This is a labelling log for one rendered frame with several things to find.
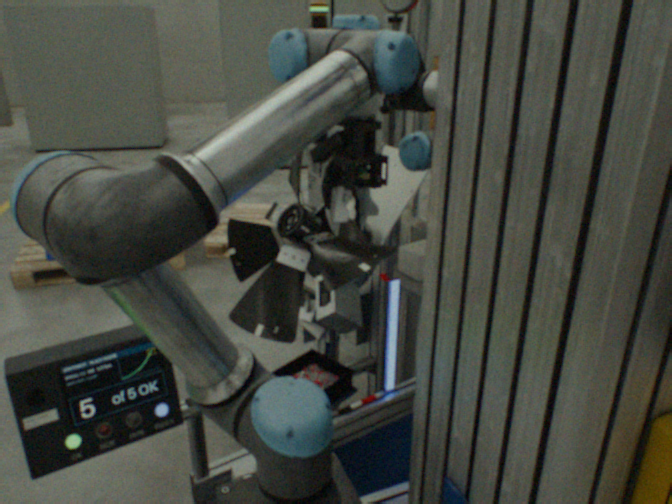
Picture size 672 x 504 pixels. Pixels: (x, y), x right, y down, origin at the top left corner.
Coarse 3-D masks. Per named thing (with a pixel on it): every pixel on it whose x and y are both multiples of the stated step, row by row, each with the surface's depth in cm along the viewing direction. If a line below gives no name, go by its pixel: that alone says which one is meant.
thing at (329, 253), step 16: (336, 240) 158; (320, 256) 150; (336, 256) 149; (352, 256) 147; (368, 256) 146; (384, 256) 144; (320, 272) 145; (336, 272) 143; (352, 272) 142; (336, 288) 139
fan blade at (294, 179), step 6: (300, 156) 179; (294, 162) 188; (300, 162) 177; (294, 168) 187; (300, 168) 176; (294, 174) 187; (300, 174) 175; (288, 180) 197; (294, 180) 188; (300, 180) 174; (294, 186) 189; (300, 186) 174; (294, 192) 190
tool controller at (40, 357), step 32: (32, 352) 97; (64, 352) 94; (96, 352) 94; (128, 352) 97; (160, 352) 100; (32, 384) 89; (64, 384) 92; (96, 384) 94; (128, 384) 97; (160, 384) 100; (32, 416) 89; (64, 416) 92; (32, 448) 90; (64, 448) 92; (96, 448) 95
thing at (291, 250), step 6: (282, 246) 167; (288, 246) 167; (294, 246) 167; (282, 252) 166; (288, 252) 167; (294, 252) 167; (300, 252) 167; (306, 252) 167; (282, 258) 166; (288, 258) 166; (300, 258) 166; (306, 258) 167; (288, 264) 166; (294, 264) 166; (300, 264) 166; (306, 264) 166
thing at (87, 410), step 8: (96, 392) 94; (72, 400) 92; (80, 400) 93; (88, 400) 94; (96, 400) 94; (72, 408) 92; (80, 408) 93; (88, 408) 94; (96, 408) 94; (72, 416) 93; (80, 416) 93; (88, 416) 94; (96, 416) 95; (80, 424) 93
